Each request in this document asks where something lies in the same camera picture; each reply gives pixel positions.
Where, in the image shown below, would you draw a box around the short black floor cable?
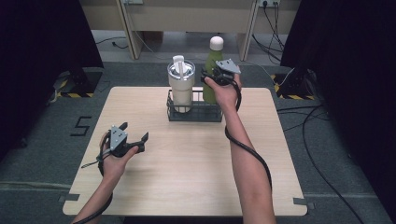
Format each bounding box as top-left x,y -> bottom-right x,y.
94,36 -> 129,50

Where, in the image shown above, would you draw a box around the stand base with hazard tape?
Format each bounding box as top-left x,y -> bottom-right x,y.
270,68 -> 318,101
54,68 -> 104,99

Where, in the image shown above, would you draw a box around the grey tape piece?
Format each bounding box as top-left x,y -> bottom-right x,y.
58,193 -> 80,203

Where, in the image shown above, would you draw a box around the person's right hand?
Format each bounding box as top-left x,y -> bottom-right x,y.
204,73 -> 243,111

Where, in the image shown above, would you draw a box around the white tumbler with lid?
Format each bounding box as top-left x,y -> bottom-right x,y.
166,54 -> 196,114

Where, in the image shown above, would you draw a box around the black floor cables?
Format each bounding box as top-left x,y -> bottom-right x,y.
276,104 -> 365,224

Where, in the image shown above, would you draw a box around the green bottle with white cap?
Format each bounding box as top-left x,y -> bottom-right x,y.
202,35 -> 226,105

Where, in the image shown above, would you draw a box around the light wooden desk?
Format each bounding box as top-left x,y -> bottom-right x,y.
78,0 -> 302,62

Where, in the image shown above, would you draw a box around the right hand-held gripper black cable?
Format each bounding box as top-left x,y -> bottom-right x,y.
224,77 -> 274,191

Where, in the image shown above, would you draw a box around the person's left hand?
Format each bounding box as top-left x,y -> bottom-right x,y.
98,132 -> 140,184

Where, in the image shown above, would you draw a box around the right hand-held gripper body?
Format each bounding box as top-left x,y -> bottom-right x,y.
208,58 -> 242,87

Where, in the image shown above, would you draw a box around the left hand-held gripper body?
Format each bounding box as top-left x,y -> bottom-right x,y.
106,125 -> 139,159

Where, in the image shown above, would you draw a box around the black wire basket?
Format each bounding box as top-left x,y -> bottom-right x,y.
165,88 -> 224,123

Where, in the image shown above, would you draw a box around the black curtain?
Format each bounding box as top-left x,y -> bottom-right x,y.
279,0 -> 396,216
0,0 -> 105,162

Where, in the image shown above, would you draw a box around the black cables from wall socket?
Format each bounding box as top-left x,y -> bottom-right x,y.
251,1 -> 286,65

